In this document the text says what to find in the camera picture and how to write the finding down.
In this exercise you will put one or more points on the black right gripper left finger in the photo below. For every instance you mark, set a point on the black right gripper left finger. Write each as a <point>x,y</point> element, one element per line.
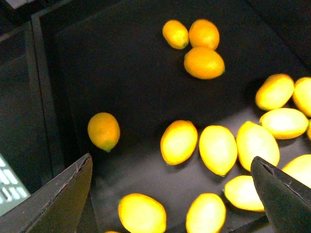
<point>57,206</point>

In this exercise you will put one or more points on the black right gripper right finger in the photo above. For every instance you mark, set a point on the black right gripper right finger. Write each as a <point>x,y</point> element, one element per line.
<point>286,201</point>

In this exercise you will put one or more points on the yellow lemon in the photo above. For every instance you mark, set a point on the yellow lemon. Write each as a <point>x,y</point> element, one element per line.
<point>140,213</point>
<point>203,33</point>
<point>300,169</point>
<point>206,214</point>
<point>302,95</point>
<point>275,92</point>
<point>284,123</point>
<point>241,193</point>
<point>176,34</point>
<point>104,131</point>
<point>218,149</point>
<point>178,142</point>
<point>254,140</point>
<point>204,63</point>

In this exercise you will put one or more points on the black display tray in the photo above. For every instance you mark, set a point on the black display tray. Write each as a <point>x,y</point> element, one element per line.
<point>109,56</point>

